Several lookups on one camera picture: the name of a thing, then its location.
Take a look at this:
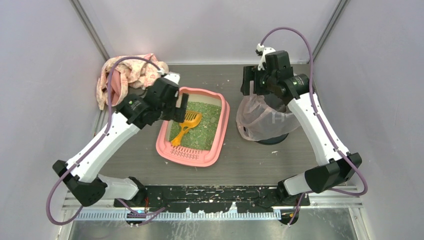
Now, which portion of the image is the pink plastic trash bag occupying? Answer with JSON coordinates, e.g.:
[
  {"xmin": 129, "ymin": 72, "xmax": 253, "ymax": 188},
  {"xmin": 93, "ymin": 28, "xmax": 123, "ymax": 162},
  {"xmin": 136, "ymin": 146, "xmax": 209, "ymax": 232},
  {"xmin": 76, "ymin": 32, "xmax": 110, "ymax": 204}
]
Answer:
[{"xmin": 235, "ymin": 94, "xmax": 301, "ymax": 142}]

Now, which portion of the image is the pink litter box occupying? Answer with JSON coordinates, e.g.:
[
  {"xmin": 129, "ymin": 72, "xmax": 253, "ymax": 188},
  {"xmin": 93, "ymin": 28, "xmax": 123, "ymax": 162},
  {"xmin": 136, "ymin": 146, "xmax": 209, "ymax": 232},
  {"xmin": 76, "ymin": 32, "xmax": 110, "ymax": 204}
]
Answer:
[{"xmin": 156, "ymin": 86, "xmax": 230, "ymax": 167}]

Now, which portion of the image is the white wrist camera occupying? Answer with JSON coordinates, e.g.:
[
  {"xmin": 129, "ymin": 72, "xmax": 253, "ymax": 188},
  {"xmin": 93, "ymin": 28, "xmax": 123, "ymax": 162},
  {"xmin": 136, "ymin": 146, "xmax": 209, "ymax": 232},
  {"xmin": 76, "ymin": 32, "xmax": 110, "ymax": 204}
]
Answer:
[
  {"xmin": 157, "ymin": 68, "xmax": 181, "ymax": 86},
  {"xmin": 255, "ymin": 43, "xmax": 276, "ymax": 71}
]

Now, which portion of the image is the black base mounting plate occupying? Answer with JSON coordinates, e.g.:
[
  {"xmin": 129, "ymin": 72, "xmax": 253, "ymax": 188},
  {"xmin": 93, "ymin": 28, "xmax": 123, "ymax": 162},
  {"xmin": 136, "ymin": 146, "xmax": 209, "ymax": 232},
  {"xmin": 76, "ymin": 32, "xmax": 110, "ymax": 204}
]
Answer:
[{"xmin": 113, "ymin": 185, "xmax": 310, "ymax": 214}]

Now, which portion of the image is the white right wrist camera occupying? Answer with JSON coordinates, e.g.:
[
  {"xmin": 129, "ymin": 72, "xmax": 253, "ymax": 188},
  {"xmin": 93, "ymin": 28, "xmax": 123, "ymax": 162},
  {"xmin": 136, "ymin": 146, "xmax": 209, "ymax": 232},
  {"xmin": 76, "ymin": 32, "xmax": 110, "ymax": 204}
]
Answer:
[{"xmin": 255, "ymin": 43, "xmax": 276, "ymax": 71}]

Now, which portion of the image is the aluminium front rail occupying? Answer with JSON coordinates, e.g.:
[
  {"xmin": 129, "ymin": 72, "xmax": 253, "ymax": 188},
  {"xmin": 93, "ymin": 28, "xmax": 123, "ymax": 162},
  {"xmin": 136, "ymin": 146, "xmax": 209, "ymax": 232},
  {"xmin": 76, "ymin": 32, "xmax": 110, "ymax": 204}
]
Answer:
[{"xmin": 57, "ymin": 185, "xmax": 370, "ymax": 240}]

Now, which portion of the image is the dark round trash bin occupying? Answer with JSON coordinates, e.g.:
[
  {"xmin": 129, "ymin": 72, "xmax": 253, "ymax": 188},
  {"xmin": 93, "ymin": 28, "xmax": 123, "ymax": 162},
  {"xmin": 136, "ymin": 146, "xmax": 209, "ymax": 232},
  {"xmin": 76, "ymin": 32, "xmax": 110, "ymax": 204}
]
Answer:
[{"xmin": 256, "ymin": 133, "xmax": 289, "ymax": 146}]

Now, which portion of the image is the pink floral cloth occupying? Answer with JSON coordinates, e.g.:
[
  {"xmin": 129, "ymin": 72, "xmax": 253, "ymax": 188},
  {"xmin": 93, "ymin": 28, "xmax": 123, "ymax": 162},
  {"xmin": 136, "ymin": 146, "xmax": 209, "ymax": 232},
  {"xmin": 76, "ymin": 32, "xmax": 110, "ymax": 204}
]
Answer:
[{"xmin": 96, "ymin": 55, "xmax": 160, "ymax": 110}]

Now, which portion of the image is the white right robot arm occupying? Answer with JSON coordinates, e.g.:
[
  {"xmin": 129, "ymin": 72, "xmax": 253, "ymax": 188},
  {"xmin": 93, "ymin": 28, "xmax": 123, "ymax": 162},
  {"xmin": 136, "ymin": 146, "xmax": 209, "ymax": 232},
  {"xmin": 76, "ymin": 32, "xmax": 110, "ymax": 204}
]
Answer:
[{"xmin": 240, "ymin": 47, "xmax": 362, "ymax": 201}]

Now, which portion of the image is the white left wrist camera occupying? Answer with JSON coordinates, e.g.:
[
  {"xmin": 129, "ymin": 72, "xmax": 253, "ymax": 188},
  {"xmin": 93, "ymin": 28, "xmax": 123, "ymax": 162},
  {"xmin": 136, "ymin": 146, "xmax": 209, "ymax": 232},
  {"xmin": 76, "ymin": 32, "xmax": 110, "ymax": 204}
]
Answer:
[{"xmin": 157, "ymin": 68, "xmax": 181, "ymax": 86}]

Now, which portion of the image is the orange litter scoop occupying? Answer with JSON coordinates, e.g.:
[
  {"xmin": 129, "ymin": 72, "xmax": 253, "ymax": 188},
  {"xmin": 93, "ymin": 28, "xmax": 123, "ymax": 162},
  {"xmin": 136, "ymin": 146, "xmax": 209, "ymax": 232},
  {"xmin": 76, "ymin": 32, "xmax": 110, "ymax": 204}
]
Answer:
[{"xmin": 171, "ymin": 110, "xmax": 203, "ymax": 147}]

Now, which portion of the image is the green cat litter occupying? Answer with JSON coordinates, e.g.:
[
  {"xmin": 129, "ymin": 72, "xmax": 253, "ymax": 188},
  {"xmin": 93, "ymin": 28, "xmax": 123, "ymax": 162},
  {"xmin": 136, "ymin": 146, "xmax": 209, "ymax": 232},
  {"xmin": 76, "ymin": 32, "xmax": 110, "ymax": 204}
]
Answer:
[{"xmin": 180, "ymin": 102, "xmax": 222, "ymax": 151}]

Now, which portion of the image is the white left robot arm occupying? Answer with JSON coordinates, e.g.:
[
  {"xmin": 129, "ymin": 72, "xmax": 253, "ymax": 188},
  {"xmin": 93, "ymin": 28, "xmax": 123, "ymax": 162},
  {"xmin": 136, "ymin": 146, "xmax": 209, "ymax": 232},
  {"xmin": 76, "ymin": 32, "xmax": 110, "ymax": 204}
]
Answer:
[{"xmin": 52, "ymin": 73, "xmax": 189, "ymax": 207}]

